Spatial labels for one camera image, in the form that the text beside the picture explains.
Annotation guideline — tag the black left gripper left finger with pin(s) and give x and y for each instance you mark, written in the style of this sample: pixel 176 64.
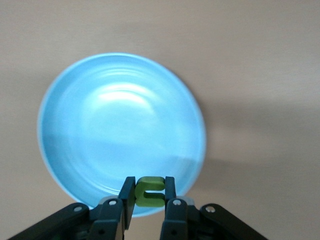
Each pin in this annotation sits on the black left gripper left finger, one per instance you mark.
pixel 107 220

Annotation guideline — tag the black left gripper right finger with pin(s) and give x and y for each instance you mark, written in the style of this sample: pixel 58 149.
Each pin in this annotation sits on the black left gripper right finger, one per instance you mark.
pixel 182 222

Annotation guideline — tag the green letter n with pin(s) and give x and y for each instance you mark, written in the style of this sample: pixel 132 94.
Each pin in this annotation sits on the green letter n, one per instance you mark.
pixel 141 192

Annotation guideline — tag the blue plate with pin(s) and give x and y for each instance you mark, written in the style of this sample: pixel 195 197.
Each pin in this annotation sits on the blue plate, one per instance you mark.
pixel 120 125

